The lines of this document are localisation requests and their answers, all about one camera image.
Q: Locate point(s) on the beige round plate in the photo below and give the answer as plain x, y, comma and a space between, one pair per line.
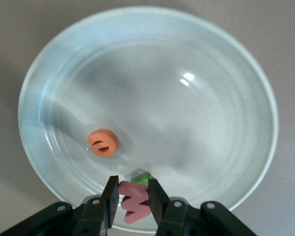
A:
162, 98

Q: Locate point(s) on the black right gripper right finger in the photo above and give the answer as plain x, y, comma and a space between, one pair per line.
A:
157, 204

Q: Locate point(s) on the green foam letter u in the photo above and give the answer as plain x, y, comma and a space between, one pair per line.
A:
143, 179

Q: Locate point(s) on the orange foam letter e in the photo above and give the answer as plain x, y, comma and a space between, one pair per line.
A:
103, 142

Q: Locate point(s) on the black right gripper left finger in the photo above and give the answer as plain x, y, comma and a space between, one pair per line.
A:
110, 199

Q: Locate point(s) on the pink foam letter w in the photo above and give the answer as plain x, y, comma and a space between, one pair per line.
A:
135, 196

